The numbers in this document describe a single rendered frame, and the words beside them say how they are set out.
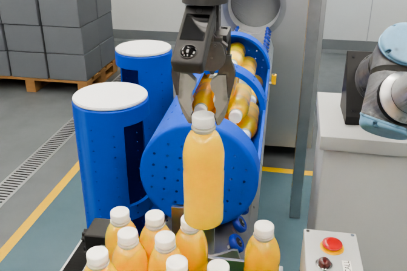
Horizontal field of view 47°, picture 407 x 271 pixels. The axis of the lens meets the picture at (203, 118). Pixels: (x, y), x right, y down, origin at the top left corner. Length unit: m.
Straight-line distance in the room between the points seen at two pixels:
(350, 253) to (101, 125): 1.04
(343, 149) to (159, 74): 1.28
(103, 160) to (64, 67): 3.01
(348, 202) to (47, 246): 1.84
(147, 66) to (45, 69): 2.62
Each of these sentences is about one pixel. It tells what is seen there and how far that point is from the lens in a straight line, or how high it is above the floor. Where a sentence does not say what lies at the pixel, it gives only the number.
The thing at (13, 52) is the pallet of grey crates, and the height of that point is 0.39.
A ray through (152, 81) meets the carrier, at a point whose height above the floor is 0.90.
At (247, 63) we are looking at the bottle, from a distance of 1.79.
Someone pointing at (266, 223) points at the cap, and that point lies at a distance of 0.96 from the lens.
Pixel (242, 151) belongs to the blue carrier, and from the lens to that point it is 1.07.
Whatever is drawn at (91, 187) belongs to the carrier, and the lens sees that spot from 1.86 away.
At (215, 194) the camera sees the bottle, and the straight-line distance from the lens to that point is 0.82.
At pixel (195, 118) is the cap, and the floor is 1.36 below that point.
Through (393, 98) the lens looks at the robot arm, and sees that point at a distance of 1.05.
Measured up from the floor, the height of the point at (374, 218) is 0.91.
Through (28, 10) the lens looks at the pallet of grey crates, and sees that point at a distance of 4.71.
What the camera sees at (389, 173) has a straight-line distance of 1.31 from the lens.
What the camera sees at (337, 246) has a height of 1.11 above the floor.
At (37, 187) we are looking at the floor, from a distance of 3.30.
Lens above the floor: 1.68
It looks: 24 degrees down
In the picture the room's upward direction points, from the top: straight up
